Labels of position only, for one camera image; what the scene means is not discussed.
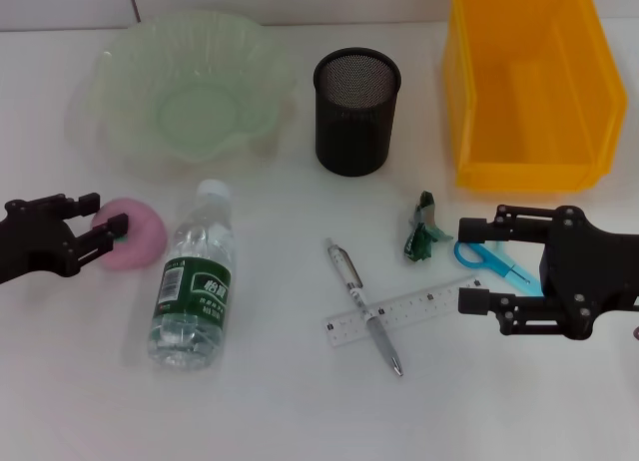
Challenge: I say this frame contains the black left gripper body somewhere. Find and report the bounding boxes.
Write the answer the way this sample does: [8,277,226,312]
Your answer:
[0,197,84,285]

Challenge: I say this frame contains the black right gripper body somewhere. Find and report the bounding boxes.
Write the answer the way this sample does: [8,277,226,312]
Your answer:
[537,205,639,342]

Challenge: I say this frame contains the pink toy peach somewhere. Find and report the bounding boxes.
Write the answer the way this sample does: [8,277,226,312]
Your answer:
[91,197,169,271]

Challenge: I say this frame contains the blue scissors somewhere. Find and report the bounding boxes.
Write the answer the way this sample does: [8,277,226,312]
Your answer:
[452,238,545,297]

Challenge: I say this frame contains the green plastic wrapper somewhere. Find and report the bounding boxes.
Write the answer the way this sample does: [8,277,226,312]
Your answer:
[401,190,454,263]

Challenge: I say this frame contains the clear plastic ruler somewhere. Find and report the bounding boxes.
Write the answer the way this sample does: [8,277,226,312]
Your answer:
[321,274,484,349]

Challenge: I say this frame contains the green label water bottle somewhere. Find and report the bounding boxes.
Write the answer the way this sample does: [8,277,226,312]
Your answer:
[146,179,237,371]

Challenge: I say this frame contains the white grey click pen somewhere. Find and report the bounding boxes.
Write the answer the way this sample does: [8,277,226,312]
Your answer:
[324,236,404,378]

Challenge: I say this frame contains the black mesh pen holder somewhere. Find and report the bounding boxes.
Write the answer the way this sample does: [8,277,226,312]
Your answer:
[313,46,403,178]

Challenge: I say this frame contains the translucent green fruit plate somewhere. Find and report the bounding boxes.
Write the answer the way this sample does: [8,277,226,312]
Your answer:
[67,9,299,183]

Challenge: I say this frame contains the yellow plastic bin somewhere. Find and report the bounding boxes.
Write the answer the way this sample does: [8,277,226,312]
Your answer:
[441,0,629,193]

